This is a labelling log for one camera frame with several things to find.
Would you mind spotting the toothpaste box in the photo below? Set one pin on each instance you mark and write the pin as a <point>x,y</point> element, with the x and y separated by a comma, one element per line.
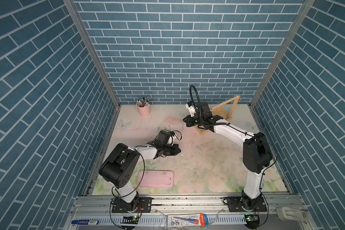
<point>199,219</point>

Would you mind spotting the pink plastic tray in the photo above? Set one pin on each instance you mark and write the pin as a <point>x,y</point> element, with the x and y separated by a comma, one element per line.
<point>155,178</point>

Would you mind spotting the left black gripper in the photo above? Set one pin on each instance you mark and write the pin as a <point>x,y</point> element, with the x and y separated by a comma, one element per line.
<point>174,146</point>

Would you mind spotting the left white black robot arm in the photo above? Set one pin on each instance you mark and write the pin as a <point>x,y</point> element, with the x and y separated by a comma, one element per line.
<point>118,167</point>

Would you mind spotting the white plastic bracket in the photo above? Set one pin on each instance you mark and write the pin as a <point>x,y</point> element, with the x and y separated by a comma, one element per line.
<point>288,213</point>

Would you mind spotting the wooden jewelry display stand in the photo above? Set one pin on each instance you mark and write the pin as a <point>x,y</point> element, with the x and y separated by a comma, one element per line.
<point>225,110</point>

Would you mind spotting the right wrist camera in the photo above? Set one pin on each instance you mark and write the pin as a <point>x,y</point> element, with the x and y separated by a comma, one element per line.
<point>191,108</point>

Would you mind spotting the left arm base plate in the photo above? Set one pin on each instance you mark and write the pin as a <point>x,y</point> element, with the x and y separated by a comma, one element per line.
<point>138,204</point>

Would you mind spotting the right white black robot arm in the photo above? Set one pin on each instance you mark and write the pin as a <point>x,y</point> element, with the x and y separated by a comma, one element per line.
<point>256,151</point>

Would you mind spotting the pink pen holder cup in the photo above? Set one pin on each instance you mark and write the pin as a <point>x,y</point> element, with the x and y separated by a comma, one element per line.
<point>143,110</point>

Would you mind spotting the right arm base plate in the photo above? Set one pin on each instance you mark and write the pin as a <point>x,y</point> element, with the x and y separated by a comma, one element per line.
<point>245,204</point>

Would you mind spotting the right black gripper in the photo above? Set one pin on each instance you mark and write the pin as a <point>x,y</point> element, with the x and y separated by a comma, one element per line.
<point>189,123</point>

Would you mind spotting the pens in cup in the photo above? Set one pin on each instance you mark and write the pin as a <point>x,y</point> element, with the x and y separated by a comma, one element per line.
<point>143,102</point>

